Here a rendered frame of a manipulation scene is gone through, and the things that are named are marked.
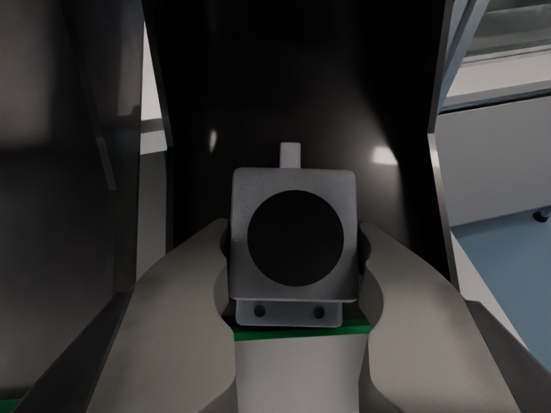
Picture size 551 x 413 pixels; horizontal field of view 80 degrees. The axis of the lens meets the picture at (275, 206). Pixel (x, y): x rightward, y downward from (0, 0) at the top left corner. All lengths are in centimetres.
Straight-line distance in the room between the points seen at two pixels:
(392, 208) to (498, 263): 162
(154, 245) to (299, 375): 18
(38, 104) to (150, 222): 11
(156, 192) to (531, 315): 162
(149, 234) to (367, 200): 18
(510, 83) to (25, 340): 105
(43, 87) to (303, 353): 28
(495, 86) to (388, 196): 87
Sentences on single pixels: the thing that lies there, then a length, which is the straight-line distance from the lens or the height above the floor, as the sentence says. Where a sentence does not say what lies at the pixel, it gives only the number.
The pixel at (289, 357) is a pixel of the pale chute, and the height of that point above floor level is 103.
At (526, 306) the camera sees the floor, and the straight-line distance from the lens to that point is 176.
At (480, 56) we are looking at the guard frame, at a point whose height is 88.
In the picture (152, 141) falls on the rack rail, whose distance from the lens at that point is 21.
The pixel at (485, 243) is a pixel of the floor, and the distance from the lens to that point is 183.
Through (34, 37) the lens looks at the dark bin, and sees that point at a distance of 25.
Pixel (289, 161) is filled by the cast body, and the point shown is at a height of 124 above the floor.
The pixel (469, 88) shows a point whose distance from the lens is 100.
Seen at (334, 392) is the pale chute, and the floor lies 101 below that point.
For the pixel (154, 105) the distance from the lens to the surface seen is 90.
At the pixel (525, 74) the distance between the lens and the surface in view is 113.
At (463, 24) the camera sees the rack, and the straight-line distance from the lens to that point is 23.
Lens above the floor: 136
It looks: 53 degrees down
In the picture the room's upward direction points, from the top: 2 degrees counter-clockwise
